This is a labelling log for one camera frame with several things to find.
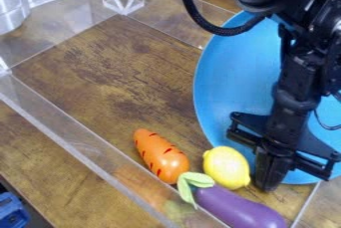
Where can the blue plastic object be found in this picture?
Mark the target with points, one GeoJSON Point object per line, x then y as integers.
{"type": "Point", "coordinates": [14, 214]}

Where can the purple toy eggplant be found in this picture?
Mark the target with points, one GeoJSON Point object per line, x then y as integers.
{"type": "Point", "coordinates": [237, 211]}

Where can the orange toy carrot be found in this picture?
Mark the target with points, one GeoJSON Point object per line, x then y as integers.
{"type": "Point", "coordinates": [169, 164]}

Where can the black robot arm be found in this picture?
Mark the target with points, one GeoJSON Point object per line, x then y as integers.
{"type": "Point", "coordinates": [309, 29]}

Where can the clear acrylic enclosure wall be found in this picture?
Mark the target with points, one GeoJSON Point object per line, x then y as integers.
{"type": "Point", "coordinates": [106, 157]}

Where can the yellow toy lemon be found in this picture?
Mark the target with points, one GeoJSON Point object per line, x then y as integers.
{"type": "Point", "coordinates": [227, 166]}

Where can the blue round plastic tray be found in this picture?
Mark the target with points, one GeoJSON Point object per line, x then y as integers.
{"type": "Point", "coordinates": [236, 73]}

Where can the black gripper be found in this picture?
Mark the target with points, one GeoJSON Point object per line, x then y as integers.
{"type": "Point", "coordinates": [283, 143]}

